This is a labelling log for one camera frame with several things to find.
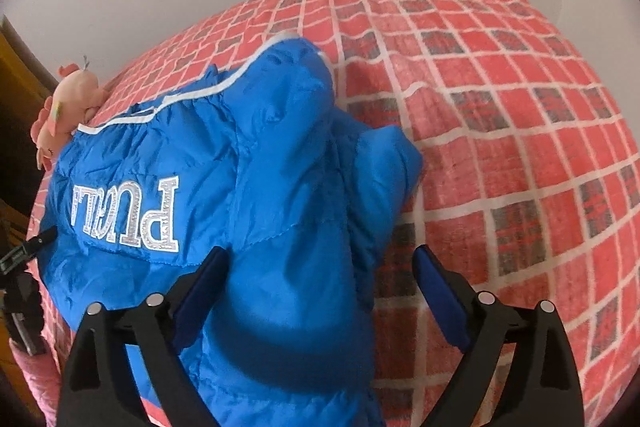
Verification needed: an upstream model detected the blue puffer jacket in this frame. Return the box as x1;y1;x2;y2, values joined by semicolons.
37;34;426;427

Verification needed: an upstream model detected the red plaid blanket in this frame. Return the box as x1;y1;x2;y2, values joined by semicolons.
27;0;640;427

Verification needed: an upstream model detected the pink plush unicorn toy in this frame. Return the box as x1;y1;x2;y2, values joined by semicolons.
30;56;109;168

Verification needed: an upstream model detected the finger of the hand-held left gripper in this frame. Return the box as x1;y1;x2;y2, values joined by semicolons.
0;227;59;277

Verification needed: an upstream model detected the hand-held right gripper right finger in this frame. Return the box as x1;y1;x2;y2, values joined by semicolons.
412;244;585;427

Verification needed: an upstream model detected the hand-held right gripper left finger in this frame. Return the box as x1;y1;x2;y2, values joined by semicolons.
56;247;232;427

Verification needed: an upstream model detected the pink quilted cloth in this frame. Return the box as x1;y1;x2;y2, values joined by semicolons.
9;336;67;427

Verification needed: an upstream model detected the wooden door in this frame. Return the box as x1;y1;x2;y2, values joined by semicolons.
0;14;62;228

